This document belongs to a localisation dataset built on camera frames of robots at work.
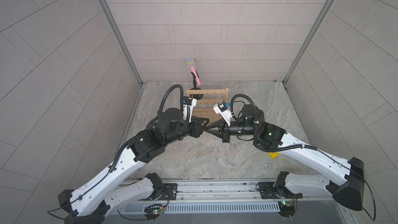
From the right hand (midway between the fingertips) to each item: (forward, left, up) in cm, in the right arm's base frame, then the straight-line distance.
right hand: (207, 132), depth 60 cm
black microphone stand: (+42, +6, -27) cm, 50 cm away
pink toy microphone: (+47, +8, -2) cm, 48 cm away
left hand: (+4, -1, +2) cm, 5 cm away
